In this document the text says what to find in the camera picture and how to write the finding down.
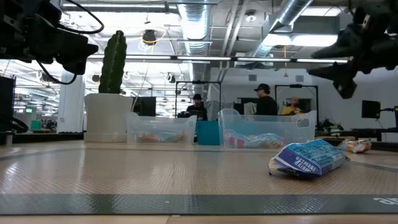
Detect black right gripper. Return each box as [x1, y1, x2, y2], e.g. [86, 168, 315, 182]
[307, 0, 398, 100]

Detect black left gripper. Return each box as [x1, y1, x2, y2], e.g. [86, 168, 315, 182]
[0, 0, 99, 75]

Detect orange brown granola bar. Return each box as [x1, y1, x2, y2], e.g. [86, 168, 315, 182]
[337, 138, 373, 154]

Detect clear plastic bin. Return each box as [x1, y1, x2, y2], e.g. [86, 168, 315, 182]
[126, 111, 198, 145]
[217, 108, 318, 151]

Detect blue white granola bar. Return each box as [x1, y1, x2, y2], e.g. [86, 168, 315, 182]
[245, 133, 284, 149]

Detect orange blue granola bar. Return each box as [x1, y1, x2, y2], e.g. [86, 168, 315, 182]
[136, 130, 190, 144]

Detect black monitor on arm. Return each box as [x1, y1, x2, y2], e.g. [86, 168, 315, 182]
[361, 100, 398, 119]

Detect green cactus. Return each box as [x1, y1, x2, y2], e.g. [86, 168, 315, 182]
[98, 30, 127, 95]

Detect person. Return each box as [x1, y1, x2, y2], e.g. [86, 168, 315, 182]
[185, 93, 208, 121]
[282, 96, 304, 116]
[253, 83, 279, 116]

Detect white hexagonal plant pot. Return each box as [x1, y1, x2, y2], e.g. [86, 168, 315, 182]
[83, 93, 134, 143]

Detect black ceiling device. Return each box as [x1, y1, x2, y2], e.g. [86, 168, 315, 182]
[142, 29, 157, 46]

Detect black monitor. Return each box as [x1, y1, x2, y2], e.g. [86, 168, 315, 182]
[133, 96, 157, 118]

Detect long ceiling light bar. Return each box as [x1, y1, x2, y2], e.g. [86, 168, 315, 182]
[86, 55, 349, 64]

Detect grey-bordered silicone mat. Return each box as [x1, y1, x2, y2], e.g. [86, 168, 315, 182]
[0, 146, 398, 216]

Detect blue plastic bin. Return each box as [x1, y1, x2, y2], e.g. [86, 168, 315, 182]
[196, 120, 221, 146]

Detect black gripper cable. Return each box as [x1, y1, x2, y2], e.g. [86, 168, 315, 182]
[35, 58, 78, 86]
[58, 0, 105, 35]

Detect silver ventilation duct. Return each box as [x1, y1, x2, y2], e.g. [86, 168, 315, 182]
[177, 0, 214, 91]
[248, 0, 313, 58]

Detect black aluminium rig frame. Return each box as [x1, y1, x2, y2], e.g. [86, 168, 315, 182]
[0, 76, 398, 153]

